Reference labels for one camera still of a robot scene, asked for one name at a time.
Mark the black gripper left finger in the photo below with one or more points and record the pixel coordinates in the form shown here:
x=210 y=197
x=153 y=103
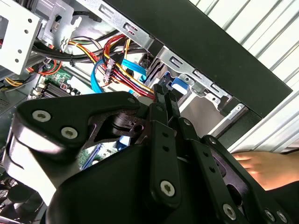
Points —
x=70 y=107

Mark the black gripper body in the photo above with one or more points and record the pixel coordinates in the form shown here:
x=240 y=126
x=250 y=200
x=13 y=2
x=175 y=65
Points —
x=112 y=191

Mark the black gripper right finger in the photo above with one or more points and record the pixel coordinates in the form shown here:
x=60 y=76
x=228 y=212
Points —
x=208 y=161

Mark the hard disk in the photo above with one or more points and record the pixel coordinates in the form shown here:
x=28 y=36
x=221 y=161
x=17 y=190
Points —
x=180 y=85

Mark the person's hand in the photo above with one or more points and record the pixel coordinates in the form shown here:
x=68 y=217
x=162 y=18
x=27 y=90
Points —
x=275 y=168

